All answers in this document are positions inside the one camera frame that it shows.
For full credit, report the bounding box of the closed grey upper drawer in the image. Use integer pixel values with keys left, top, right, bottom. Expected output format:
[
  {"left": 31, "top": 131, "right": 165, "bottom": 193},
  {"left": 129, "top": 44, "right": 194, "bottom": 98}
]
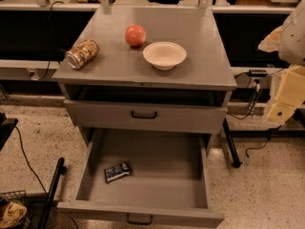
[{"left": 64, "top": 100, "right": 227, "bottom": 134}]

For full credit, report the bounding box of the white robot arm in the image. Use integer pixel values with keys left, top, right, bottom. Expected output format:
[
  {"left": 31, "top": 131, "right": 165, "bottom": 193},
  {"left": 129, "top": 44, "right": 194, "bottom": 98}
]
[{"left": 258, "top": 0, "right": 305, "bottom": 124}]

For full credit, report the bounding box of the white bowl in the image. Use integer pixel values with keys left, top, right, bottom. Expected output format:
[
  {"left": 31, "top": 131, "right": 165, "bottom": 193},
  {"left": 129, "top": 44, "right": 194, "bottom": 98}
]
[{"left": 143, "top": 42, "right": 187, "bottom": 71}]

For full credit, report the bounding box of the black pole stand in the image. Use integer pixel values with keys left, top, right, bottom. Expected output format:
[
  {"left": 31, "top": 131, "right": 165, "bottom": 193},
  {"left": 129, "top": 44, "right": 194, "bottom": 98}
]
[{"left": 37, "top": 157, "right": 66, "bottom": 229}]

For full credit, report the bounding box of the grey drawer cabinet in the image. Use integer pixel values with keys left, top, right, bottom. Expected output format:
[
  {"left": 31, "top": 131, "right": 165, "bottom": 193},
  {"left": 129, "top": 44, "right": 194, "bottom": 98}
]
[{"left": 53, "top": 6, "right": 236, "bottom": 140}]

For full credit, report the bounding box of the black cable on wall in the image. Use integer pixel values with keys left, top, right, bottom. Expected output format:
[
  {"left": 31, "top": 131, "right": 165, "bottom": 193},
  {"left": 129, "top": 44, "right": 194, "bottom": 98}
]
[{"left": 39, "top": 0, "right": 65, "bottom": 81}]

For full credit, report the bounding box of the wire basket with snacks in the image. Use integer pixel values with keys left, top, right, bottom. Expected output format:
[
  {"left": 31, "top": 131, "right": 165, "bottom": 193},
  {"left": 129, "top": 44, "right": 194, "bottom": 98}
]
[{"left": 0, "top": 190, "right": 31, "bottom": 229}]

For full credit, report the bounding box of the patterned drink can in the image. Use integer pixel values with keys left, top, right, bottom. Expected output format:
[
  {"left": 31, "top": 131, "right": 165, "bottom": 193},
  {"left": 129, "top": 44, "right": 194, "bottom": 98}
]
[{"left": 65, "top": 39, "right": 100, "bottom": 70}]

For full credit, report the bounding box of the black power adapter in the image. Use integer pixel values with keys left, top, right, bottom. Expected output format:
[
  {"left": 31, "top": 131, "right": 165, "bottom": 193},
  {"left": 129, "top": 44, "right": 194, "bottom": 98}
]
[{"left": 248, "top": 69, "right": 268, "bottom": 77}]

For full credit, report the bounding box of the blue rxbar wrapper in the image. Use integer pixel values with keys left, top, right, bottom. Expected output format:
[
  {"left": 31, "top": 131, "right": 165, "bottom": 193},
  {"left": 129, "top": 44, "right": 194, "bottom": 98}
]
[{"left": 104, "top": 162, "right": 132, "bottom": 183}]

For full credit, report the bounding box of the black floor cable left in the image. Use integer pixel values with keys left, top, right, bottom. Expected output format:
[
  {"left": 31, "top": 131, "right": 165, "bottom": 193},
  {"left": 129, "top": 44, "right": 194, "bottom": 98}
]
[{"left": 13, "top": 125, "right": 49, "bottom": 196}]

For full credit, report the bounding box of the open grey lower drawer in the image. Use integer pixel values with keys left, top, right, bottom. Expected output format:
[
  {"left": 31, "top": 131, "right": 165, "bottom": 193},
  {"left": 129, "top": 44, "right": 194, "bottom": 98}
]
[{"left": 58, "top": 129, "right": 224, "bottom": 228}]

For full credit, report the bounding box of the red apple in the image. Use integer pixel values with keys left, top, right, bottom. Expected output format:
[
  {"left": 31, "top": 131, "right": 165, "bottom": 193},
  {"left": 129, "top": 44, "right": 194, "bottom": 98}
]
[{"left": 125, "top": 24, "right": 146, "bottom": 47}]

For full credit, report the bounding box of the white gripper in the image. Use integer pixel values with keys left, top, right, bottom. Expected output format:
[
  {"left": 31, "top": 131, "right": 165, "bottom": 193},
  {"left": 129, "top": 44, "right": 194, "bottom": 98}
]
[{"left": 258, "top": 26, "right": 305, "bottom": 124}]

